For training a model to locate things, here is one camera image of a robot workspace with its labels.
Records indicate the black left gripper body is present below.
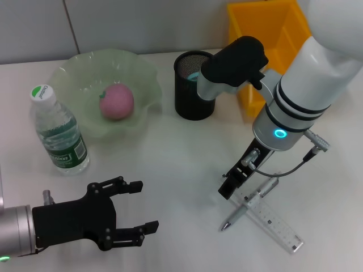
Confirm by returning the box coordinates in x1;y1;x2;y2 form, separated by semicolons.
32;182;118;252

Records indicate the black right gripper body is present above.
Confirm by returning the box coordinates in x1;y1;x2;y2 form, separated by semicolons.
226;138;275;182

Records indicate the transparent plastic ruler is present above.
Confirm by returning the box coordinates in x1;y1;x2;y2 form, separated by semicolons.
221;172;306;254

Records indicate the clear green-label water bottle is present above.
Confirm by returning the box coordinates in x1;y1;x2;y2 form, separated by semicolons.
29;84;91;176

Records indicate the pink toy peach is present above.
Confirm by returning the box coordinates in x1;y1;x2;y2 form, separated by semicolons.
98;83;134;121

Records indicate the silver ballpoint pen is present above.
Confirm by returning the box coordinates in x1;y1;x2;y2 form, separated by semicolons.
220;177;280;232

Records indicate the black mesh pen holder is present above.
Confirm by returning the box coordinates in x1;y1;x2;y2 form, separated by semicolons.
173;50;217;121

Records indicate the green wavy glass fruit plate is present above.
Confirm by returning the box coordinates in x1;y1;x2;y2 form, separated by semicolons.
47;48;163;139

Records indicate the yellow plastic bin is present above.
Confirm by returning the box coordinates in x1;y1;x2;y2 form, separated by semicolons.
226;0;313;117

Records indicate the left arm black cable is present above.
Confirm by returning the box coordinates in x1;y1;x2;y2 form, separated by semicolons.
42;189;55;205

